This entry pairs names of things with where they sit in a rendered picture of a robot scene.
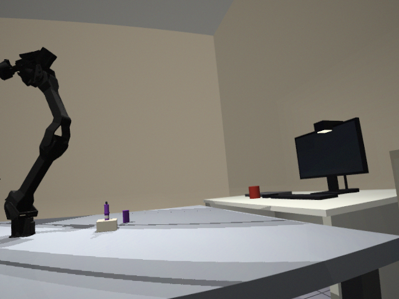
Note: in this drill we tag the beige block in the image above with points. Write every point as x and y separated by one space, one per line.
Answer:
102 225

